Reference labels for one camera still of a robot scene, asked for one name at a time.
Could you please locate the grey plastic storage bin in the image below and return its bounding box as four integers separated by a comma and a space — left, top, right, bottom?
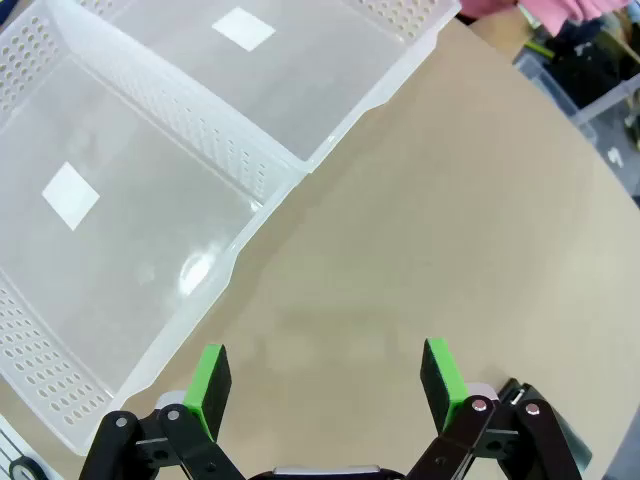
512, 12, 640, 151

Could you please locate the black tape roll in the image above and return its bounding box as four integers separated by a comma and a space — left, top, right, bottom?
8, 453, 45, 480

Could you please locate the white perforated plastic basket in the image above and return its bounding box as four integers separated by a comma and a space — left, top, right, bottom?
0, 0, 309, 457
49, 0, 462, 176

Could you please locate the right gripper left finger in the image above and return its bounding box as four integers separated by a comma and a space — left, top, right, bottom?
79, 343, 247, 480

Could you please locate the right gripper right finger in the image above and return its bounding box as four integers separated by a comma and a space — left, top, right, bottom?
403, 338, 585, 480

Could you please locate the person in pink hoodie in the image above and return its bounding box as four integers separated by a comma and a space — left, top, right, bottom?
458, 0, 629, 37

